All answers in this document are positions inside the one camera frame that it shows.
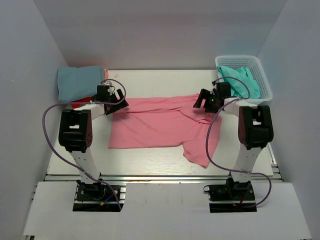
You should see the white plastic basket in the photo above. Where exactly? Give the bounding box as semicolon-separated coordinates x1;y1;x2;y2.
215;55;273;105

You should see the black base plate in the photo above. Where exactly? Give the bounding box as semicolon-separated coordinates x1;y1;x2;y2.
203;184;257;214
72;183;125;213

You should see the folded light pink t shirt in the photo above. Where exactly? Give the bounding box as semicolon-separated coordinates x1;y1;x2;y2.
103;68;109;80

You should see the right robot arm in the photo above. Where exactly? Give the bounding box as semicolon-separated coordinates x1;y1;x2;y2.
193;82;274;189

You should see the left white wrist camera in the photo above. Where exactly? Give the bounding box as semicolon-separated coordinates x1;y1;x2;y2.
102;80;113;87

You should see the folded red t shirt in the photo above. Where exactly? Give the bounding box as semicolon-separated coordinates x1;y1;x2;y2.
71;96;93;108

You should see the teal t shirt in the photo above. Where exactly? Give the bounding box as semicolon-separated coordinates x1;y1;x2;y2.
217;65;261;99

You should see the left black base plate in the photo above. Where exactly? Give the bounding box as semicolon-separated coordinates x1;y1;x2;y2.
72;183;125;213

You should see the folded blue-grey t shirt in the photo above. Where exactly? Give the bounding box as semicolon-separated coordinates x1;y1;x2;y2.
57;65;105;103

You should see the aluminium table rail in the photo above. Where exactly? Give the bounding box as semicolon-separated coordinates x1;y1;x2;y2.
44;174;283;184

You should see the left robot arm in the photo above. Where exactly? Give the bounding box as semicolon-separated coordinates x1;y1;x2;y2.
58;81;129;185

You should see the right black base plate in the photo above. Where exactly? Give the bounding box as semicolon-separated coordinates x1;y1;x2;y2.
203;184;257;214

